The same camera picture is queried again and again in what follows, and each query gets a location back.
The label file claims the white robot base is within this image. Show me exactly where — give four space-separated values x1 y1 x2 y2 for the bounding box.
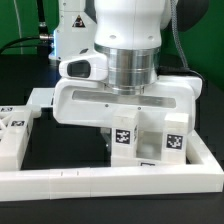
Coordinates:
49 0 97 66

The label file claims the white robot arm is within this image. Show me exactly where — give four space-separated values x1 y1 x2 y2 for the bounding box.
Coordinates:
53 0 202 132

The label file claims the white U-shaped frame fence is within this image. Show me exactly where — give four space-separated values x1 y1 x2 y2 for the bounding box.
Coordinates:
0 135 224 201

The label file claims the white chair seat part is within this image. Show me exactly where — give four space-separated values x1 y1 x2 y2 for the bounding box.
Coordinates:
111 131 183 167

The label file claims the black cable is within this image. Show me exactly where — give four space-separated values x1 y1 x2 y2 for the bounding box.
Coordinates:
0 34 56 56

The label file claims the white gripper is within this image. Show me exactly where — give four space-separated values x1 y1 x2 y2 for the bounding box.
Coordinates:
53 76 202 132

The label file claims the white tag sheet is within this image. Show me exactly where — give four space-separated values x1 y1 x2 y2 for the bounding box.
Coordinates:
27 88 54 108

